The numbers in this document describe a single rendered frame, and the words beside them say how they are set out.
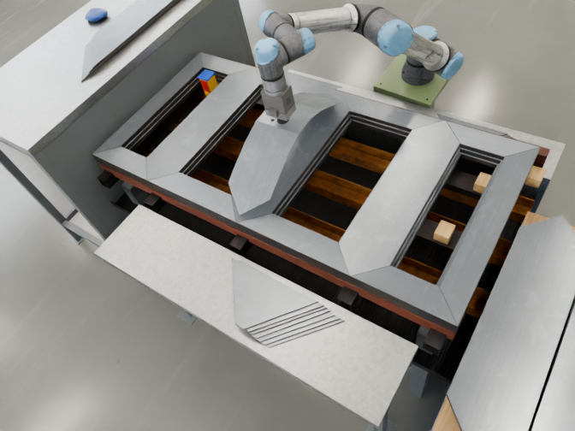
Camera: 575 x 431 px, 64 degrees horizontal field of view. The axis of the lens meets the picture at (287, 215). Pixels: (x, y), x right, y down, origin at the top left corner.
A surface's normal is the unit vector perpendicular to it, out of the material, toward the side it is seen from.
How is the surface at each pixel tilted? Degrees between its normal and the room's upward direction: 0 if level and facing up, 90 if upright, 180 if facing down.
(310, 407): 0
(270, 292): 0
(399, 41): 88
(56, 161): 90
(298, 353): 0
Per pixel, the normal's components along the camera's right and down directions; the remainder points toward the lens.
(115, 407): -0.16, -0.58
